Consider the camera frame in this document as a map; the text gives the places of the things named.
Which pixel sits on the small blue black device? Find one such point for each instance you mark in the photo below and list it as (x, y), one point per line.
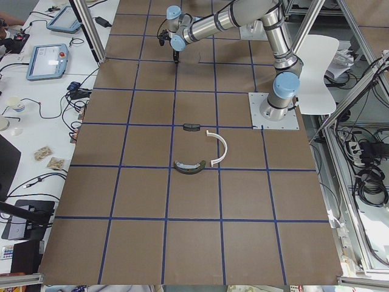
(73, 86)

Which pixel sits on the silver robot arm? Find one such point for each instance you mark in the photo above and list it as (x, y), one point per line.
(254, 17)

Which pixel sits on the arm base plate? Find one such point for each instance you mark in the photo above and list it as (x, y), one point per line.
(254, 31)
(265, 117)

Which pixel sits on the brown packet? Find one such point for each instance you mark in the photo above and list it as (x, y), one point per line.
(56, 164)
(42, 153)

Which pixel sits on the black power adapter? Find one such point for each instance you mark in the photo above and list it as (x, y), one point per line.
(102, 22)

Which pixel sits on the aluminium frame post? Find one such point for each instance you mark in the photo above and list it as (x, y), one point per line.
(84, 17)

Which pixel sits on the far blue teach pendant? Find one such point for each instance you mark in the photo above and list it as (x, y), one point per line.
(64, 21)

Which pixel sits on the white plastic chair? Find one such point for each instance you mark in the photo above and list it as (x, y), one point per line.
(316, 53)

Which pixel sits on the blue teach pendant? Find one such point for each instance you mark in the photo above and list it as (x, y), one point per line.
(47, 62)
(64, 21)

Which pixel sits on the near blue teach pendant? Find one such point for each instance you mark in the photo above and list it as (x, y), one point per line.
(47, 62)

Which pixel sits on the green curved brake shoe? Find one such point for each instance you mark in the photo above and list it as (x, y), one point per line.
(188, 169)

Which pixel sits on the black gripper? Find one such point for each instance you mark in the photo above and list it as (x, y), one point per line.
(175, 53)

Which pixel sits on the black brake pad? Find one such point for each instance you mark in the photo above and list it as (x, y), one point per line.
(191, 127)

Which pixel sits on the white paper cup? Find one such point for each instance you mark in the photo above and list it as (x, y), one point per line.
(16, 104)

